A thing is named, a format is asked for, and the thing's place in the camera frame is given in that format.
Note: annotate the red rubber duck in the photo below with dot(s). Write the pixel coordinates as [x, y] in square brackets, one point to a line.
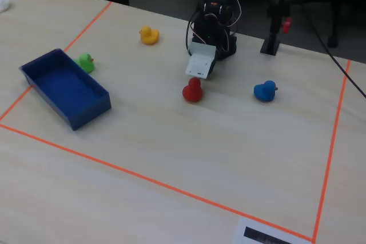
[192, 91]

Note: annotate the blue rubber duck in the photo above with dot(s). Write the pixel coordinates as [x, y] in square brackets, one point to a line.
[263, 92]

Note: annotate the yellow rubber duck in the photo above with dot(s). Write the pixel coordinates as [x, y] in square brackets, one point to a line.
[148, 36]

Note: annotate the green rubber duck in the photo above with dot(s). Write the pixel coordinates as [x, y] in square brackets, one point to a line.
[85, 62]

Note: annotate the blue plastic box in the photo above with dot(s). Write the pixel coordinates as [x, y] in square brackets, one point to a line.
[65, 89]

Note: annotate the orange tape line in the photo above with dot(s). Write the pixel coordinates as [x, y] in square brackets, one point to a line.
[331, 147]
[65, 48]
[157, 181]

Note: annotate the black office chair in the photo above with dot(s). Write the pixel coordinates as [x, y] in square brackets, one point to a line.
[334, 1]

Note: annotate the white paper label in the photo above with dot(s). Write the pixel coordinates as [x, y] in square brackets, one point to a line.
[263, 234]

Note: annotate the white crumpled object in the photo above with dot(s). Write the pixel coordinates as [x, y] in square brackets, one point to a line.
[3, 0]

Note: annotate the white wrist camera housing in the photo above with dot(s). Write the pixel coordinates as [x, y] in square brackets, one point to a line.
[199, 62]

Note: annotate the black camera stand pole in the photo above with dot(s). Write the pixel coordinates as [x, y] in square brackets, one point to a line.
[275, 21]

